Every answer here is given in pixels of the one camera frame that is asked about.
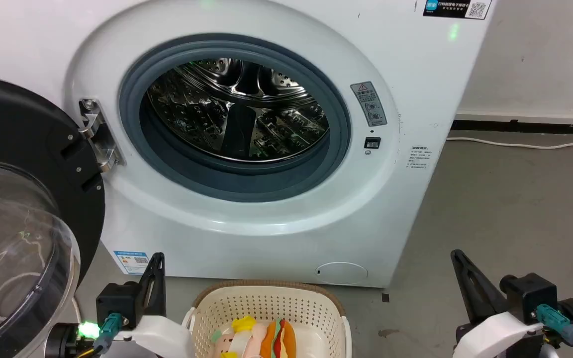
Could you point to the small text sticker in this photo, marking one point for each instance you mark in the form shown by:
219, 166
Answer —
418, 157

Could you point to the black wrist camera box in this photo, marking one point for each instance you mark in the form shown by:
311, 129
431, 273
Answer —
527, 293
117, 301

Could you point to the grey warning label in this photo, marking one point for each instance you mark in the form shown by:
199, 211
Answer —
369, 103

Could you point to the grey rubber door gasket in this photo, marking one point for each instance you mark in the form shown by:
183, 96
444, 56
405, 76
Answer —
227, 181

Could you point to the cream plastic laundry basket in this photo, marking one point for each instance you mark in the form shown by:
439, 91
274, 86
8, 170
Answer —
266, 301

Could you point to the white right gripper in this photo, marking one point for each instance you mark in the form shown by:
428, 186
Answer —
495, 335

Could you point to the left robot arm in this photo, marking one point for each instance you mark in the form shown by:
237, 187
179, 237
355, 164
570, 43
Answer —
65, 340

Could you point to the metal door hinge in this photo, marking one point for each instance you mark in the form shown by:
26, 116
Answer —
98, 134

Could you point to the black washer door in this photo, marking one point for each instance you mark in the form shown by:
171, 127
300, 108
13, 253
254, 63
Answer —
13, 129

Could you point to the oval drain filter cover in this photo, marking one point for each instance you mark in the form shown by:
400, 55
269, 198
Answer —
341, 273

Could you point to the stainless steel drum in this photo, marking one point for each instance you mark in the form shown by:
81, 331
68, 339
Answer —
237, 114

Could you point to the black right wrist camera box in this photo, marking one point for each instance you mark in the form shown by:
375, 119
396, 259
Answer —
527, 293

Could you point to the white front-load washing machine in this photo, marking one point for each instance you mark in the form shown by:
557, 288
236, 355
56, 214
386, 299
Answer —
246, 238

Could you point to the black door latch socket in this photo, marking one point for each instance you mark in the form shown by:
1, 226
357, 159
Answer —
372, 143

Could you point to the black QR code sticker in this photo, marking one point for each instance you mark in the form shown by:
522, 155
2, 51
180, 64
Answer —
455, 8

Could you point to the black wall baseboard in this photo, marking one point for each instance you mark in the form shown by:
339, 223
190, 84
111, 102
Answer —
530, 126

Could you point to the pink and yellow plush toy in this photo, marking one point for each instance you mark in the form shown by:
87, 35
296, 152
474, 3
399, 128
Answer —
239, 343

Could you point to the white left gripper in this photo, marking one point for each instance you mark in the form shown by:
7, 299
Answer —
167, 335

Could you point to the blue energy label sticker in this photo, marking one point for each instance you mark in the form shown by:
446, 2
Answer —
132, 262

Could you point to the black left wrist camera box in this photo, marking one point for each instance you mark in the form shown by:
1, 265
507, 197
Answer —
117, 301

